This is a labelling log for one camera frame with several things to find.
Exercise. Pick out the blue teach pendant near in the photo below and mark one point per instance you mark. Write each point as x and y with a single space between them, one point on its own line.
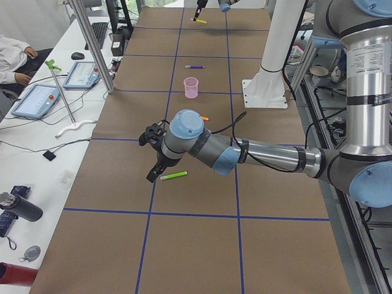
37 102

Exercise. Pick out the green handled reacher grabber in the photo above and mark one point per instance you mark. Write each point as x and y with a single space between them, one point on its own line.
74 125

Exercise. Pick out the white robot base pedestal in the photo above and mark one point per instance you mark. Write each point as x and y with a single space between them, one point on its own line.
266 89

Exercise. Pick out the aluminium frame post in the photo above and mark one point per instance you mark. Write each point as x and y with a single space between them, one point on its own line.
89 36

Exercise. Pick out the black cardboard box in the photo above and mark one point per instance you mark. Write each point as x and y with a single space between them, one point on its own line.
120 40

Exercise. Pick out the green highlighter pen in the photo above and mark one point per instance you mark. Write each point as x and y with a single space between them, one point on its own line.
173 175

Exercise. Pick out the black keyboard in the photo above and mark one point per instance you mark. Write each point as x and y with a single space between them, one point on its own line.
100 32

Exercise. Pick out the blue teach pendant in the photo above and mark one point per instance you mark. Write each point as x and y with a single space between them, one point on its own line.
37 102
82 75

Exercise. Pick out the seated person white shirt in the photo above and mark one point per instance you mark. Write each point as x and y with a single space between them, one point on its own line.
19 63

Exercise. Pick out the purple highlighter pen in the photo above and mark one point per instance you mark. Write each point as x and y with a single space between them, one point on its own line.
194 66

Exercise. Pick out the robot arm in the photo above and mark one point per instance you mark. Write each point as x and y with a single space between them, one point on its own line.
362 167
224 6

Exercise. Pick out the black water bottle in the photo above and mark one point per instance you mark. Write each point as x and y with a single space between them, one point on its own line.
21 207

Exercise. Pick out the small black box device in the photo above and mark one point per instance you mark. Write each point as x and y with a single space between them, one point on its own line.
49 155

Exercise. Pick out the blue teach pendant far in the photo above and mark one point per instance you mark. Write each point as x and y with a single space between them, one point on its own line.
82 75

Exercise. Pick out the black computer mouse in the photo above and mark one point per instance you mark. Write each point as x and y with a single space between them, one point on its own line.
77 56

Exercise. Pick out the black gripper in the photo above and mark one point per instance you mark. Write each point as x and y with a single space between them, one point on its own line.
199 5
165 159

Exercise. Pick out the brown paper table mat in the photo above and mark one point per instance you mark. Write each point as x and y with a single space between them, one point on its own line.
255 230

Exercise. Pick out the red bottle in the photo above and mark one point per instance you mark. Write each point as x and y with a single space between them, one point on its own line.
17 275

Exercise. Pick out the pink mesh pen holder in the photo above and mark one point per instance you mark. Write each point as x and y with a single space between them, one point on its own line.
191 87

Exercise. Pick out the dark blue folded umbrella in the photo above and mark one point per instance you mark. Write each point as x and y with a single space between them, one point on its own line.
7 217

